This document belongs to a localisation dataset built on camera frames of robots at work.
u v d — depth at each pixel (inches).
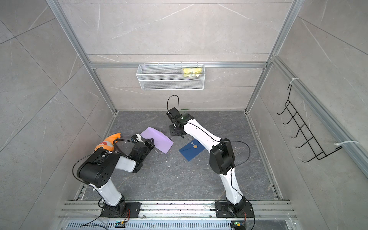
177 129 25.3
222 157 20.5
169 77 39.7
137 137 33.8
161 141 38.9
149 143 33.3
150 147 33.4
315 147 24.1
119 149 29.2
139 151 29.1
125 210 28.3
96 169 18.8
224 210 28.7
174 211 29.4
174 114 27.8
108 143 35.7
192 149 38.3
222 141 21.0
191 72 32.9
